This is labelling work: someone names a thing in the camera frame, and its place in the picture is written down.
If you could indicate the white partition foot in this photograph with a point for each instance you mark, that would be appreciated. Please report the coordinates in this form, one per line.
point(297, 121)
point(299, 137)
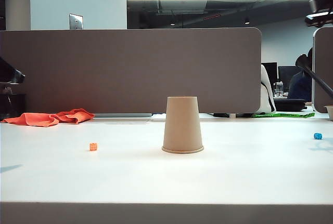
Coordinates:
point(233, 116)

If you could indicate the person in dark shirt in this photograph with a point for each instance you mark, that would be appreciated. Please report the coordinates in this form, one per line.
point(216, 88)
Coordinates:
point(299, 86)

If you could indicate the blue translucent die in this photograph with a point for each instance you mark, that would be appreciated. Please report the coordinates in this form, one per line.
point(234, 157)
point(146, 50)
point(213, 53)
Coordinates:
point(318, 136)

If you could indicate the black computer monitor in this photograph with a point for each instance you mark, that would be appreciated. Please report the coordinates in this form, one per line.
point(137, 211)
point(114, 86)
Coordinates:
point(271, 73)
point(286, 74)

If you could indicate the clear water bottle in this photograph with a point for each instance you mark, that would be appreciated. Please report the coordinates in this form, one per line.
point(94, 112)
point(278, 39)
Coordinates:
point(279, 90)

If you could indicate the green tape strip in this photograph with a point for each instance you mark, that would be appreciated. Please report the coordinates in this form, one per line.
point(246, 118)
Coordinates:
point(286, 115)

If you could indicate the beige paper bowl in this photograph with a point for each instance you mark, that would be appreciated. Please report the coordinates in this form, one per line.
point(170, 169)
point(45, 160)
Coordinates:
point(330, 112)

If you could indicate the orange cloth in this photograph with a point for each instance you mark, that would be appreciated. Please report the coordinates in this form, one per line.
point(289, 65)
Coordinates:
point(39, 119)

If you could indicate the white-framed brown desk partition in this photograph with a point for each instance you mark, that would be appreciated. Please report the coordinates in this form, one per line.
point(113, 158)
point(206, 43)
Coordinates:
point(325, 52)

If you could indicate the black pendant ceiling lamp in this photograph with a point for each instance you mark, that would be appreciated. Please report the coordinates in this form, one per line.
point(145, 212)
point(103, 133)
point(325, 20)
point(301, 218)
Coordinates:
point(247, 22)

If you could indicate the orange die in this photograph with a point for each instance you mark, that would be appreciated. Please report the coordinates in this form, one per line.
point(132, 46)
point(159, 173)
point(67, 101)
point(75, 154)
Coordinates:
point(93, 147)

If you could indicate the metal wall plate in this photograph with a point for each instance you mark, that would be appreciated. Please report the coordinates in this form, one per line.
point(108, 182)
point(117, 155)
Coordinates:
point(76, 21)

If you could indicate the black bin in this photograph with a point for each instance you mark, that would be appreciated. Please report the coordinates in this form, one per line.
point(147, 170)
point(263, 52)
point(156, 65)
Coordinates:
point(15, 104)

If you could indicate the brown paper cup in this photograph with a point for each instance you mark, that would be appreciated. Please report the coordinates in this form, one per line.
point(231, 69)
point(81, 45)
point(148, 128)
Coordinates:
point(182, 125)

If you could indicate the wide brown desk partition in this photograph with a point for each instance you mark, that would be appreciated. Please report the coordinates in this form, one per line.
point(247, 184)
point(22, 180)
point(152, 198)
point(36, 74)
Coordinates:
point(104, 70)

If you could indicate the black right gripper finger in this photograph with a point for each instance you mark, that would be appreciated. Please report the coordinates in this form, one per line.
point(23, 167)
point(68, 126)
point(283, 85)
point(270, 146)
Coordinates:
point(321, 20)

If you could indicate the silver partition base rail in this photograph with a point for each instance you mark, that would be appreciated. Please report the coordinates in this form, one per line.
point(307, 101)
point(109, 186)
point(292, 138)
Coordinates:
point(122, 115)

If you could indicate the black padded case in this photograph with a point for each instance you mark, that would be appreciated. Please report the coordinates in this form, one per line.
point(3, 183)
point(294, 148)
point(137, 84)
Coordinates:
point(288, 104)

